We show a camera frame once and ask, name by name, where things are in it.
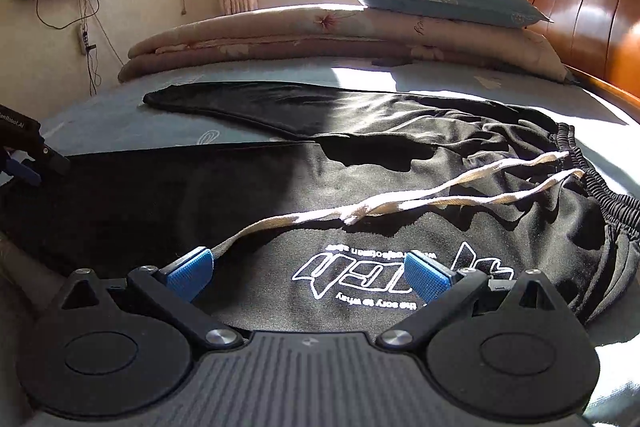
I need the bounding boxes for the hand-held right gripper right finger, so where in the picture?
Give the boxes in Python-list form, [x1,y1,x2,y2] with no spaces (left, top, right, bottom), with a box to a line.
[377,251,583,353]

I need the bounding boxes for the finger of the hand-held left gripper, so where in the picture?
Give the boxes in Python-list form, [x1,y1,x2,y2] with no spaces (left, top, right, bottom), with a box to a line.
[2,151,42,186]

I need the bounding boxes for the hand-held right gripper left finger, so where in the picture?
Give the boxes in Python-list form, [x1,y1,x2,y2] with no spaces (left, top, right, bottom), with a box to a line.
[47,247,243,353]

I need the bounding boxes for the black drawstring pants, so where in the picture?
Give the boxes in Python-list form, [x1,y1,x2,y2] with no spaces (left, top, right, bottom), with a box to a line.
[0,81,640,343]

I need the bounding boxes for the bed with blue floral sheet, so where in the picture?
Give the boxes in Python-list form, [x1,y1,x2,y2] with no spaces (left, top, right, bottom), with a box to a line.
[0,57,640,427]

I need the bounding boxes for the folded pink floral quilt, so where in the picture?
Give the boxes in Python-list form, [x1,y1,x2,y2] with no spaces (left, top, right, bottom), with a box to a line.
[118,4,568,82]

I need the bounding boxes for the wooden headboard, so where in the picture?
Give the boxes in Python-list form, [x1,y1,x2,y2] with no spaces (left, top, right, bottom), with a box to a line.
[527,0,640,112]

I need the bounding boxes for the white power strip with cables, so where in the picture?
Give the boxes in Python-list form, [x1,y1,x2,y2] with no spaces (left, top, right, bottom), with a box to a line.
[35,0,126,95]

